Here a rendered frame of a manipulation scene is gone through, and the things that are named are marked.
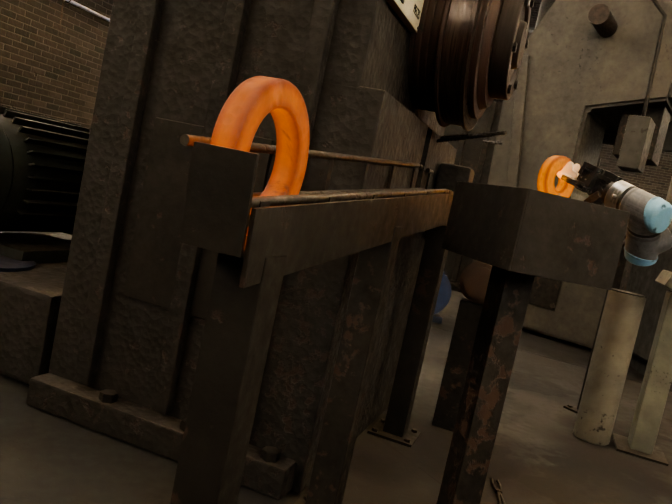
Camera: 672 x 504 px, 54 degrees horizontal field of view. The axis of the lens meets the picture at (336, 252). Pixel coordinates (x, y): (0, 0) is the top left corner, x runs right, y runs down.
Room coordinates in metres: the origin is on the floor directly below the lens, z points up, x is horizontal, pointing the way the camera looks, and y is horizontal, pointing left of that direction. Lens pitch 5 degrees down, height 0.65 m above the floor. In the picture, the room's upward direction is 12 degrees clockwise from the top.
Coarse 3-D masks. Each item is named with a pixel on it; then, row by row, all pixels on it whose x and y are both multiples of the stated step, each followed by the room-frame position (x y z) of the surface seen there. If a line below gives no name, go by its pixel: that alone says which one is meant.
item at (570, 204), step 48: (480, 192) 1.23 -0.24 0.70; (528, 192) 1.08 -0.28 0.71; (480, 240) 1.19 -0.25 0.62; (528, 240) 1.09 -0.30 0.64; (576, 240) 1.11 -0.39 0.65; (528, 288) 1.24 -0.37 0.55; (480, 336) 1.26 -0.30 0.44; (480, 384) 1.22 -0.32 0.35; (480, 432) 1.23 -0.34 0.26; (480, 480) 1.23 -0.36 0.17
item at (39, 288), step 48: (0, 144) 1.82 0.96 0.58; (48, 144) 2.01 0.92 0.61; (0, 192) 1.82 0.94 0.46; (48, 192) 1.97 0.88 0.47; (0, 240) 2.01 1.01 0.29; (48, 240) 2.20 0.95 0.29; (0, 288) 1.68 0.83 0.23; (48, 288) 1.69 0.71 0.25; (0, 336) 1.68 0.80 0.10; (48, 336) 1.65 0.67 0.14
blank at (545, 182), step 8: (552, 160) 2.06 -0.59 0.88; (560, 160) 2.07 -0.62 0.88; (568, 160) 2.10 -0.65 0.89; (544, 168) 2.05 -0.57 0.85; (552, 168) 2.05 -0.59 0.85; (560, 168) 2.08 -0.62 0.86; (544, 176) 2.04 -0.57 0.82; (552, 176) 2.06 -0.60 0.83; (544, 184) 2.04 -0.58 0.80; (552, 184) 2.06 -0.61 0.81; (560, 184) 2.12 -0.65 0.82; (568, 184) 2.11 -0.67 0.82; (552, 192) 2.06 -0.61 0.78; (560, 192) 2.09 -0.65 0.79; (568, 192) 2.12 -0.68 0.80
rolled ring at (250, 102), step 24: (240, 96) 0.71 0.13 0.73; (264, 96) 0.72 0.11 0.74; (288, 96) 0.77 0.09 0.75; (240, 120) 0.69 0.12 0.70; (288, 120) 0.80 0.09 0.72; (216, 144) 0.69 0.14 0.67; (240, 144) 0.69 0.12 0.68; (288, 144) 0.83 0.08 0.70; (288, 168) 0.83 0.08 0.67; (264, 192) 0.82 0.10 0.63; (288, 192) 0.82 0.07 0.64
